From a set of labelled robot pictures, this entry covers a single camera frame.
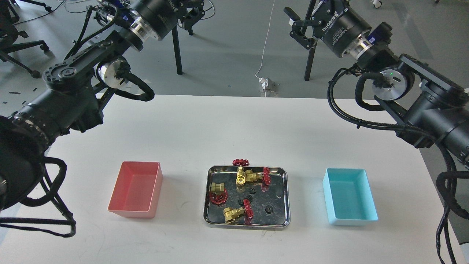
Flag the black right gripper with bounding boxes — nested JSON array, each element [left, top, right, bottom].
[[284, 0, 371, 58]]

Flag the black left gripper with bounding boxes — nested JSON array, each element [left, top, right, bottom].
[[128, 0, 205, 41]]

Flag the brass valve red handle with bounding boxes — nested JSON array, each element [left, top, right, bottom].
[[223, 204, 254, 224], [209, 182, 228, 205]]

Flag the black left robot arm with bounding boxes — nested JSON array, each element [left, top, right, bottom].
[[1, 0, 206, 238]]

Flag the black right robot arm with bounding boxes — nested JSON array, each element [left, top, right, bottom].
[[284, 0, 469, 264]]

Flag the light blue plastic box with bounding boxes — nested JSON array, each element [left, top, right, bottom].
[[322, 168, 378, 227]]

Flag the pink plastic box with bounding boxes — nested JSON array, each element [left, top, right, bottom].
[[108, 161, 163, 219]]

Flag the black table leg left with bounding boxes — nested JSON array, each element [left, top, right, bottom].
[[171, 26, 183, 75]]

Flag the black table leg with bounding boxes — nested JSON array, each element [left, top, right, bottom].
[[171, 26, 183, 75], [304, 42, 317, 81]]

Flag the black table leg right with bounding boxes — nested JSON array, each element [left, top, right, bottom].
[[304, 42, 317, 81]]

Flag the white power adapter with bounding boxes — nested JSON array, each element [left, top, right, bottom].
[[259, 77, 277, 92]]

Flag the shiny metal tray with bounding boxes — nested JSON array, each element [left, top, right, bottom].
[[204, 165, 290, 230]]

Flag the black office chair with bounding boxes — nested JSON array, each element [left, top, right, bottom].
[[0, 0, 49, 79]]

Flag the white cable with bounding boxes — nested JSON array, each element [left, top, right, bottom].
[[255, 0, 276, 98]]

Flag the black cable bundle floor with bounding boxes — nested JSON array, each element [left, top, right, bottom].
[[10, 0, 99, 25]]

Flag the brass valve two red handles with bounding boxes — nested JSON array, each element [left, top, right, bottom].
[[232, 159, 271, 192]]

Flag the brass valve front red handle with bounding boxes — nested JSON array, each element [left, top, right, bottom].
[[223, 204, 254, 224]]

